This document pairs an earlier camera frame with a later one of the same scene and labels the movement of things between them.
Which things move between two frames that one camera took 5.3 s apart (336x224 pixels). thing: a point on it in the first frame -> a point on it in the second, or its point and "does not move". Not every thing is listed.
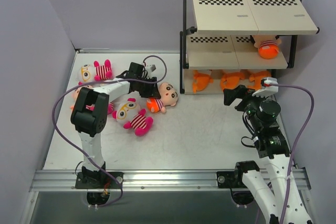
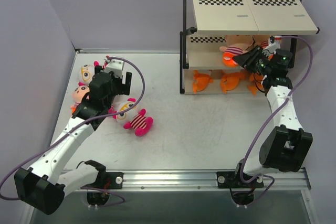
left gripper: x=146 y=91 -> x=127 y=83
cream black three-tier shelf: x=237 y=39 does not move
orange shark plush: x=231 y=80 does not move
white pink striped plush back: x=87 y=73 does not move
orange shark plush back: x=200 y=81 does not move
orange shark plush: x=257 y=78 does not move
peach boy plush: x=168 y=95 -> x=235 y=44
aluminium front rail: x=145 y=180 does not move
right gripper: x=239 y=101 -> x=255 y=60
